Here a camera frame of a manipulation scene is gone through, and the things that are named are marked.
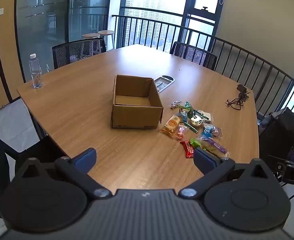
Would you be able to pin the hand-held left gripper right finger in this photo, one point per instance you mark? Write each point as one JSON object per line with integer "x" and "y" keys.
{"x": 204, "y": 161}

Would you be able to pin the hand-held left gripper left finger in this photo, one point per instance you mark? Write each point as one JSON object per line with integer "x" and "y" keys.
{"x": 85, "y": 158}

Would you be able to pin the long purple snack packet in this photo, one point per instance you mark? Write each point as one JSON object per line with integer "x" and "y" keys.
{"x": 213, "y": 145}

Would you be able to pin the light green snack packet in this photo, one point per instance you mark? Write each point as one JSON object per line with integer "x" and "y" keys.
{"x": 195, "y": 143}

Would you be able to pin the red snack packet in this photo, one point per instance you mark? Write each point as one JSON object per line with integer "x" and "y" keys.
{"x": 188, "y": 148}

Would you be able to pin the small blue snack packet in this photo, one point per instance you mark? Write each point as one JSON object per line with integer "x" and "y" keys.
{"x": 208, "y": 130}

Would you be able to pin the small purple snack packet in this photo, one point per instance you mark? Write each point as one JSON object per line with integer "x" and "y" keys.
{"x": 217, "y": 131}

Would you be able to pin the green white cookie packet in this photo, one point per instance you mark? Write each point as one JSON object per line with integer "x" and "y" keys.
{"x": 195, "y": 123}

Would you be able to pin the white black sesame snack packet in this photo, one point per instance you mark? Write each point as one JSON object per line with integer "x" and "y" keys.
{"x": 204, "y": 115}

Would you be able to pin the orange rice cracker packet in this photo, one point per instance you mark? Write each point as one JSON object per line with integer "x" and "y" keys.
{"x": 171, "y": 126}

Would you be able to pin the blue green plum snack packet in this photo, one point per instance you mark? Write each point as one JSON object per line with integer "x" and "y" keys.
{"x": 183, "y": 113}

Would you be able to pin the dark green triangular snack packet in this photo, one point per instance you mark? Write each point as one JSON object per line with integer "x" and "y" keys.
{"x": 187, "y": 105}

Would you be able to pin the clear brown snack packet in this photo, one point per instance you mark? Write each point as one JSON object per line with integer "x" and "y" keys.
{"x": 175, "y": 104}

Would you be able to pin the brown cardboard box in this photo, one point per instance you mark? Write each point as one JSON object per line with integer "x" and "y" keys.
{"x": 136, "y": 116}

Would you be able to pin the grey black backpack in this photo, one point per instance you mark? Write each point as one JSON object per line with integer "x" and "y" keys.
{"x": 284, "y": 127}

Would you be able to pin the clear plastic water bottle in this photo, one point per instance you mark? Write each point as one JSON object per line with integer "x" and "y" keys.
{"x": 36, "y": 72}

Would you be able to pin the black metal railing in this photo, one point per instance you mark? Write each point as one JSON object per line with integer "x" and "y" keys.
{"x": 252, "y": 47}

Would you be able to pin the round wooden stool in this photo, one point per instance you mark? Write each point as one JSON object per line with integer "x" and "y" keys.
{"x": 106, "y": 32}
{"x": 90, "y": 35}

